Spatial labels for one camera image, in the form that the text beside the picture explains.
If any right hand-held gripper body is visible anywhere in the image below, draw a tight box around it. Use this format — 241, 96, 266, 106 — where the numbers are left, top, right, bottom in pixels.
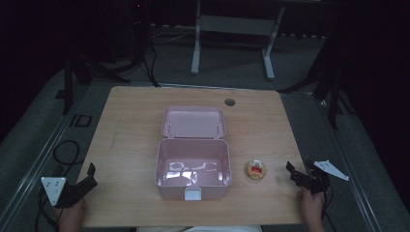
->
298, 159, 350, 195

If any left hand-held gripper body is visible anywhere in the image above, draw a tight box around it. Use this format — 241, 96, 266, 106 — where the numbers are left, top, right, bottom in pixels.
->
41, 175, 99, 209

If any small round food item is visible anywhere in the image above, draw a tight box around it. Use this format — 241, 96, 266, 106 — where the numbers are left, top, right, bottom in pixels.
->
245, 159, 268, 182

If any pink plastic storage box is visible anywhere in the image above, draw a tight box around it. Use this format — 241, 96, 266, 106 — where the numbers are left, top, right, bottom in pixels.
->
154, 105, 233, 202

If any person's left hand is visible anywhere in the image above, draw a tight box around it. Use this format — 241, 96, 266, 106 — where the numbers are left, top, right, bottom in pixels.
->
57, 198, 88, 232

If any person's right hand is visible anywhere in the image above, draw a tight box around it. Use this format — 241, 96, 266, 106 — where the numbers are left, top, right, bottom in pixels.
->
300, 187, 327, 232

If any black tripod stand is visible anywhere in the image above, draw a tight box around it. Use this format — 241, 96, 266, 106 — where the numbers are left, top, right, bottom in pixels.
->
278, 35, 357, 131
61, 38, 146, 116

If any person's light clothing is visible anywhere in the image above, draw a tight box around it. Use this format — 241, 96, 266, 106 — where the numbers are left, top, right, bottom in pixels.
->
136, 224, 264, 232

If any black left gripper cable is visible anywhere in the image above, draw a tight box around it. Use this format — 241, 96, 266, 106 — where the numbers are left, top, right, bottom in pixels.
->
34, 188, 62, 232

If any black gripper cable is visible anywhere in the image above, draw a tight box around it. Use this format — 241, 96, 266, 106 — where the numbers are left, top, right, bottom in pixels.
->
34, 188, 62, 232
320, 184, 338, 232

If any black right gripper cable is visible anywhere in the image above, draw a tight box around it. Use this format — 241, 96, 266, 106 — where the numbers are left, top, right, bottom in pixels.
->
320, 184, 338, 232

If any black looped floor cable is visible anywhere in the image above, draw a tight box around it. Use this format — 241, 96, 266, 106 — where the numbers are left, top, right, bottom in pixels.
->
52, 139, 85, 169

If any black hanging cable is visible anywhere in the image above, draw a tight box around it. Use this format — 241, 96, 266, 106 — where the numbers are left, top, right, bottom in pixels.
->
140, 38, 161, 88

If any white metal desk frame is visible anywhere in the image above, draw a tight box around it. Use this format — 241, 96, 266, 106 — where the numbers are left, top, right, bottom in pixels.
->
190, 0, 286, 81

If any white floor cable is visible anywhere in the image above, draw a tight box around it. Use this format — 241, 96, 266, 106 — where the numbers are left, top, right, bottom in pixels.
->
150, 28, 196, 44

